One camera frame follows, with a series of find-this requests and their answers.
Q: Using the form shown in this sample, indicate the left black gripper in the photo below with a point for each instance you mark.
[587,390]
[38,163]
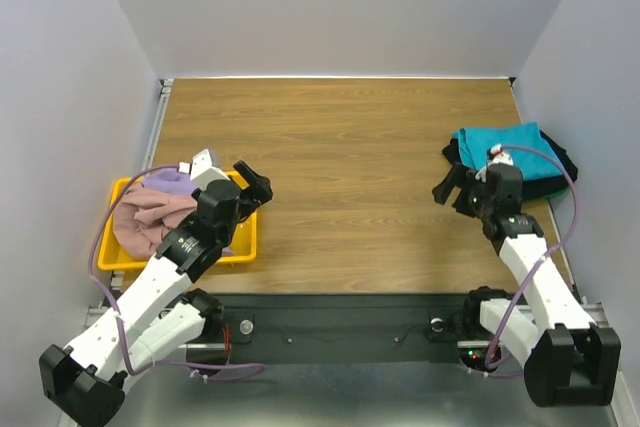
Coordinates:
[255,195]

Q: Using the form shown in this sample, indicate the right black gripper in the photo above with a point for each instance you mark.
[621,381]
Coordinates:
[462,188]

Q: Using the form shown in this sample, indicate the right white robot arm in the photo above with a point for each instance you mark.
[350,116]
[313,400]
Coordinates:
[535,292]

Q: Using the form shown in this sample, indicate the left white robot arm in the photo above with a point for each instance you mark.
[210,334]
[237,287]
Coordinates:
[88,378]

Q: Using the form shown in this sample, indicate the folded black t shirt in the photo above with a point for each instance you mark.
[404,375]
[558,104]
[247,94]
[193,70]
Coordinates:
[469,146]

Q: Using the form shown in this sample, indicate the lavender t shirt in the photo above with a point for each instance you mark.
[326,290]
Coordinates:
[165,181]

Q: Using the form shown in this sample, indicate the pink t shirt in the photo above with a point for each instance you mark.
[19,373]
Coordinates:
[125,227]

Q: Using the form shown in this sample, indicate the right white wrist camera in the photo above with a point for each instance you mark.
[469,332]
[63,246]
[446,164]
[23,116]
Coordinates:
[496,155]

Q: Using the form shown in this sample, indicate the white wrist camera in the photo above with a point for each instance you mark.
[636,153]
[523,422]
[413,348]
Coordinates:
[496,155]
[201,171]

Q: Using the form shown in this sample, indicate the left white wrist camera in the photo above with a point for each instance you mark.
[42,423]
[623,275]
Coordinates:
[201,171]

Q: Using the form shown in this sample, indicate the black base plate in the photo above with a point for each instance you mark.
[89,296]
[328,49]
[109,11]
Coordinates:
[245,333]

